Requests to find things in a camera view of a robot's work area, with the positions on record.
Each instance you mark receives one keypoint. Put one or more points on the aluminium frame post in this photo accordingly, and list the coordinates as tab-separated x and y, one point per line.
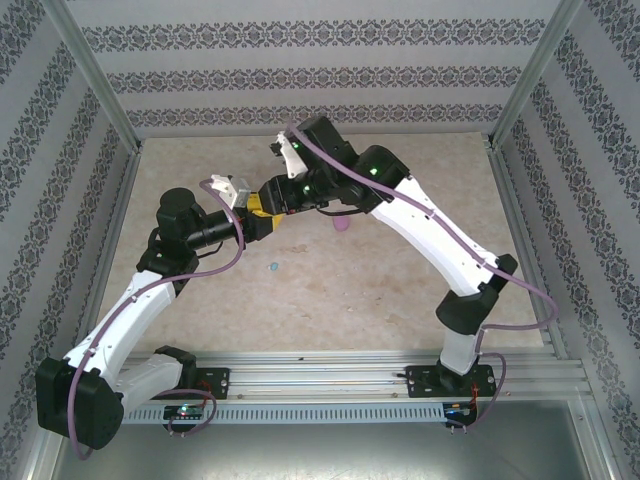
91	70
536	70

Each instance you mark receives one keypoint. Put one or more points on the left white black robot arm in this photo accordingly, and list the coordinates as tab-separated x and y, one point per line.
145	306

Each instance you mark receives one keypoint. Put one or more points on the left small circuit board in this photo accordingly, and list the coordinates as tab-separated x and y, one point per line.
185	411

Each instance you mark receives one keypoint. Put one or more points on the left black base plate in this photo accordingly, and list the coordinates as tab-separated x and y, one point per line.
217	382

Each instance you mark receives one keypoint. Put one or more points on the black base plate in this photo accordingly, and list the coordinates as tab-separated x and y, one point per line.
417	382
217	382

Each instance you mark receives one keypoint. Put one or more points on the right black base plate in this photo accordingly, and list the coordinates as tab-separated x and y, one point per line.
417	382

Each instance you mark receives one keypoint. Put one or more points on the right small circuit board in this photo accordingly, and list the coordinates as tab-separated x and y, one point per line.
460	411

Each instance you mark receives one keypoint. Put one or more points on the small circuit board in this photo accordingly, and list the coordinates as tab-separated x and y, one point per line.
185	411
460	411

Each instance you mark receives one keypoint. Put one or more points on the aluminium table side rail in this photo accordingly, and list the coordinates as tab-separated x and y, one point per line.
512	190
121	190

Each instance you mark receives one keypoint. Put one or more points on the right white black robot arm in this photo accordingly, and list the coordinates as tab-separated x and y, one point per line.
435	245

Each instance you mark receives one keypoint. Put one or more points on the pink earbud charging case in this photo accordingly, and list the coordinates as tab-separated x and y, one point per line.
342	224

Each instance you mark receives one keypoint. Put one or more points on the aluminium mounting rail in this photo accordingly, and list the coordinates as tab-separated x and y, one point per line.
310	375

